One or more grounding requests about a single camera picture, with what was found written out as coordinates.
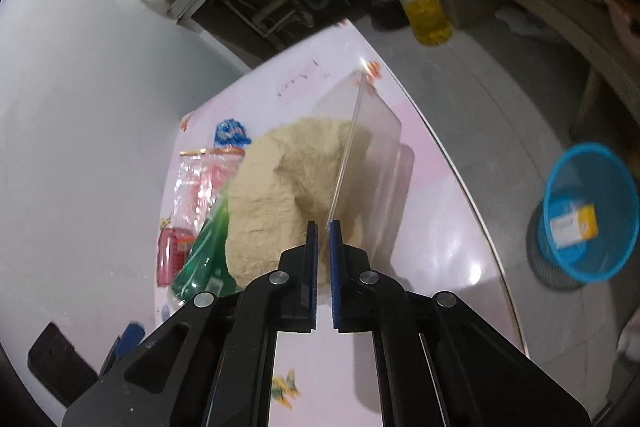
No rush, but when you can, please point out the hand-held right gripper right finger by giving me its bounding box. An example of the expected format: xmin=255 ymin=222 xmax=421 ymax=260
xmin=329 ymin=220 xmax=592 ymax=427

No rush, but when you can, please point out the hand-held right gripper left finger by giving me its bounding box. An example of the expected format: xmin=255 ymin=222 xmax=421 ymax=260
xmin=61 ymin=221 xmax=320 ymax=427

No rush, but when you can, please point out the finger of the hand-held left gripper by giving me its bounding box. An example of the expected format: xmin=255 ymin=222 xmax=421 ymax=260
xmin=27 ymin=323 xmax=99 ymax=408
xmin=99 ymin=323 xmax=147 ymax=380

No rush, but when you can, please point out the red snack bag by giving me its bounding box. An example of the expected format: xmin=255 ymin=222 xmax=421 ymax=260
xmin=156 ymin=227 xmax=197 ymax=289

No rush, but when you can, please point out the green label plastic bottle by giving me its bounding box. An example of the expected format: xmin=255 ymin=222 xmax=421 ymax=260
xmin=170 ymin=192 xmax=246 ymax=308

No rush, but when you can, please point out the blue plastic basket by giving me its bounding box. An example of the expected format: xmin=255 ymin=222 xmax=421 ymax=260
xmin=526 ymin=143 xmax=640 ymax=291

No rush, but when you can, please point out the clear red print wrapper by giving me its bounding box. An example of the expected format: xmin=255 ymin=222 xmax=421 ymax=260
xmin=177 ymin=148 xmax=247 ymax=234

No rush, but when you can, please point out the blue patterned wrapper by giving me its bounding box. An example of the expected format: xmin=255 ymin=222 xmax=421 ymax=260
xmin=214 ymin=119 xmax=252 ymax=151

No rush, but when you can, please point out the yellow white carton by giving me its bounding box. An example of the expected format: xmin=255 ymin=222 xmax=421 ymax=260
xmin=549 ymin=203 xmax=599 ymax=251

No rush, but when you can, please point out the yellow cooking oil bottle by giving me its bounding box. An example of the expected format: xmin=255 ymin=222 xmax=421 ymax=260
xmin=387 ymin=0 xmax=453 ymax=48

